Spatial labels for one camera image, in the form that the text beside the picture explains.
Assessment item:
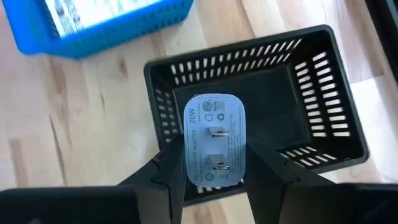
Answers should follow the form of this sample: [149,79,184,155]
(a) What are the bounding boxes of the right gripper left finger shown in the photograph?
[117,134,188,224]

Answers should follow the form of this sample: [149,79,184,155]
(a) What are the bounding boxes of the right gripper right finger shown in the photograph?
[243,139,338,224]

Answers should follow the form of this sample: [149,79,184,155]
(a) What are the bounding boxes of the white 20W charger adapter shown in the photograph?
[182,93,247,189]

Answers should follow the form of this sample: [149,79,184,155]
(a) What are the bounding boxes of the white product box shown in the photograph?
[43,0,164,39]

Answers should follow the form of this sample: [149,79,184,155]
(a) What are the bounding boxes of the black plastic bin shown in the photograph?
[143,24,370,208]

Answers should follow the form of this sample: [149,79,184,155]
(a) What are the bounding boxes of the blue plastic bin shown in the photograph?
[2,0,195,60]

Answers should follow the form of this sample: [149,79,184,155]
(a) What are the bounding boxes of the black aluminium table frame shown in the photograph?
[364,0,398,83]

